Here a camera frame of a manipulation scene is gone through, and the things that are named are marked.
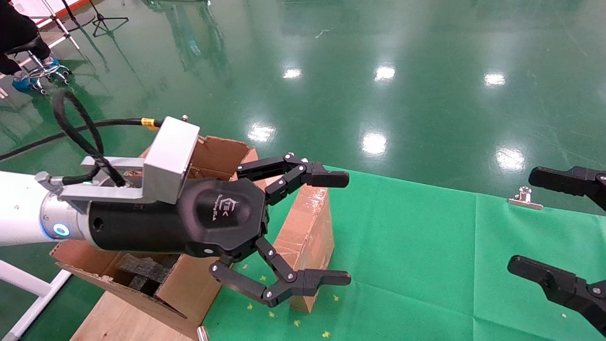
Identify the black stool with chrome base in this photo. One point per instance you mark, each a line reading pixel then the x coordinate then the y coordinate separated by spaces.
pixel 28 45

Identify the white tube frame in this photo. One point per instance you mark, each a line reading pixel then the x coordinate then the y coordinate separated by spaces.
pixel 23 280

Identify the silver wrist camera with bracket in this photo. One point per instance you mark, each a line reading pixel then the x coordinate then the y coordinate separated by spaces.
pixel 168 156

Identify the large open cardboard carton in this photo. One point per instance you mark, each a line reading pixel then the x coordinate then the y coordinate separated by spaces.
pixel 184 293

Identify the person in black clothes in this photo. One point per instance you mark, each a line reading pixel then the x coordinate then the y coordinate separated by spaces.
pixel 14 23

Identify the black round base stand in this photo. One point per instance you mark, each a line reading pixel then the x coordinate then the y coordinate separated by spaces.
pixel 83 21

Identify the small taped cardboard box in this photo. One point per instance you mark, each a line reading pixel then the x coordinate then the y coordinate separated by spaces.
pixel 307 237

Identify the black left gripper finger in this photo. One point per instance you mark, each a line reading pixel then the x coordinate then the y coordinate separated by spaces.
pixel 326 178
pixel 326 278

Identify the black tripod stand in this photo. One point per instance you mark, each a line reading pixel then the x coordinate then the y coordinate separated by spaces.
pixel 101 19

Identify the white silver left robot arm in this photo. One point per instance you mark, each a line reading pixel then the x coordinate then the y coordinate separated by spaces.
pixel 19 208

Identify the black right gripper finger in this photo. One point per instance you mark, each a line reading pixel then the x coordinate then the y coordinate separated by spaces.
pixel 563 286
pixel 563 179

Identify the green cloth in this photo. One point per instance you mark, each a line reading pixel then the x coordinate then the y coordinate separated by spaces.
pixel 426 265

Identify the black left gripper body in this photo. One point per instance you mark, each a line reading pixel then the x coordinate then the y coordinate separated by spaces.
pixel 218 222

